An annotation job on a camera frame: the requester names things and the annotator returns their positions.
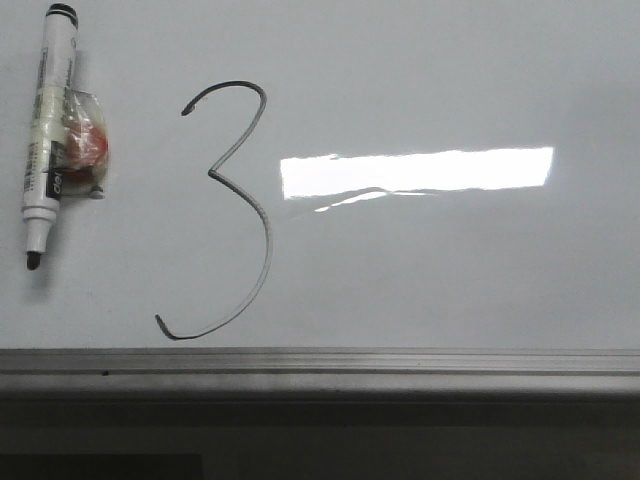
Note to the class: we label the red magnet taped to marker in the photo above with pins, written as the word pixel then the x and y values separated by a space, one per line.
pixel 87 146

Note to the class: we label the white black whiteboard marker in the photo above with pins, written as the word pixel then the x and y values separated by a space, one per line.
pixel 43 179

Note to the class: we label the white whiteboard with aluminium frame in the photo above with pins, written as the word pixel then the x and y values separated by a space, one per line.
pixel 334 199

